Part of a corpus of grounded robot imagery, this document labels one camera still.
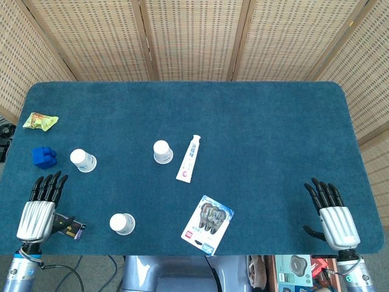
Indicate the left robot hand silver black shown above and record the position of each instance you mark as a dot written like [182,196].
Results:
[35,219]

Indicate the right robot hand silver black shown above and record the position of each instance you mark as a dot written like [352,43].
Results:
[338,225]

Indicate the white paper cup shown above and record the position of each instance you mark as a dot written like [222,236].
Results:
[118,222]
[78,157]
[161,148]

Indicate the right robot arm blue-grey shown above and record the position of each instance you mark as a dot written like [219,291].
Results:
[355,276]

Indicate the black gold sachet packet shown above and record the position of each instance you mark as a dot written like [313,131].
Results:
[76,229]

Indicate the red product box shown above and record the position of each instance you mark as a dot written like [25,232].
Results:
[319,266]

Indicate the blue toy building block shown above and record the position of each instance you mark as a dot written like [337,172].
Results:
[42,156]

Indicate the teal product box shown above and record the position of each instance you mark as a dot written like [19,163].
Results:
[291,267]

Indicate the brown crumpled cloth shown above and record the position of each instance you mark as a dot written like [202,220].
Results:
[258,270]

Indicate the black equipment on floor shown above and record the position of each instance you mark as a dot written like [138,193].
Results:
[4,130]

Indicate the yellow-green snack packet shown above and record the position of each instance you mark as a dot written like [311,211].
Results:
[41,121]

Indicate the blue carpet table mat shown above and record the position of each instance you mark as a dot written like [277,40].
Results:
[243,137]

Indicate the woven bamboo screen panel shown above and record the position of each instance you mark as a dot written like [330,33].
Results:
[364,76]
[97,39]
[18,61]
[288,39]
[194,39]

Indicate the blue-grey robot torso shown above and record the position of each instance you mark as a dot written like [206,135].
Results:
[182,273]

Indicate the white toothpaste tube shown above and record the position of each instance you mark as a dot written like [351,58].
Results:
[188,161]

